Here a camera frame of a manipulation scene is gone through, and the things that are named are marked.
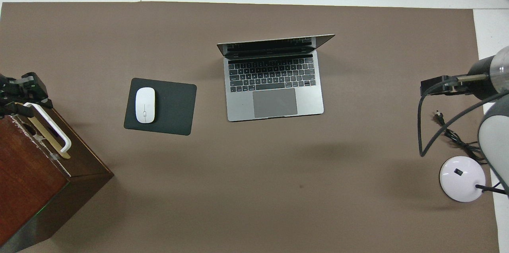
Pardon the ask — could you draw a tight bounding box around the dark brown wooden box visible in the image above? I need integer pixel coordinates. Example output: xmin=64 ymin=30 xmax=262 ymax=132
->
xmin=0 ymin=104 xmax=115 ymax=253

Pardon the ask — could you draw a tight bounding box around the white computer mouse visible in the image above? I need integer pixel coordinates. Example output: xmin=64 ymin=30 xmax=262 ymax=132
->
xmin=135 ymin=87 xmax=156 ymax=124

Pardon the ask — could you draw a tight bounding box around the brown paper table mat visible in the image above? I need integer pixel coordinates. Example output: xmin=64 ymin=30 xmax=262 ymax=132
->
xmin=0 ymin=2 xmax=500 ymax=253

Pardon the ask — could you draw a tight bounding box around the white desk lamp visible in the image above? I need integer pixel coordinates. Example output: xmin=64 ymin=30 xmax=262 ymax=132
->
xmin=439 ymin=156 xmax=509 ymax=202

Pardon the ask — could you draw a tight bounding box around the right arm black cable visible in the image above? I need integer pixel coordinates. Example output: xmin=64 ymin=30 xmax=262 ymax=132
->
xmin=418 ymin=76 xmax=509 ymax=157

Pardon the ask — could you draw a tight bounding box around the black lamp power cable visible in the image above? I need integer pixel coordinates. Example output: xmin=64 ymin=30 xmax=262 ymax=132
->
xmin=433 ymin=111 xmax=488 ymax=165

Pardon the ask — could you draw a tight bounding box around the silver grey Apple laptop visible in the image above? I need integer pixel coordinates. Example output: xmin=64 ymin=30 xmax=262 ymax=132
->
xmin=217 ymin=34 xmax=336 ymax=122

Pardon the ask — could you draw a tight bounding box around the brass handle plate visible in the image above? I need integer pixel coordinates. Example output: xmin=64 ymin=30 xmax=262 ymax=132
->
xmin=24 ymin=106 xmax=71 ymax=160

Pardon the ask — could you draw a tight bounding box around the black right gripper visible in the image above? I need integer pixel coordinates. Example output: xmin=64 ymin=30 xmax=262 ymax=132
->
xmin=421 ymin=56 xmax=495 ymax=101

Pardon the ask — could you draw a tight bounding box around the white box handle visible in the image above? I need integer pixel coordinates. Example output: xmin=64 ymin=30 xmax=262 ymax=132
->
xmin=23 ymin=103 xmax=72 ymax=153

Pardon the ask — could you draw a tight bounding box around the black mouse pad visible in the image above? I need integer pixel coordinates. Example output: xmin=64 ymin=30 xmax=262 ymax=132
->
xmin=124 ymin=78 xmax=198 ymax=136

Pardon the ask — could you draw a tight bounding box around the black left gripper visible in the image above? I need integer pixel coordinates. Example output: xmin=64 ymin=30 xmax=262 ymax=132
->
xmin=0 ymin=72 xmax=53 ymax=118

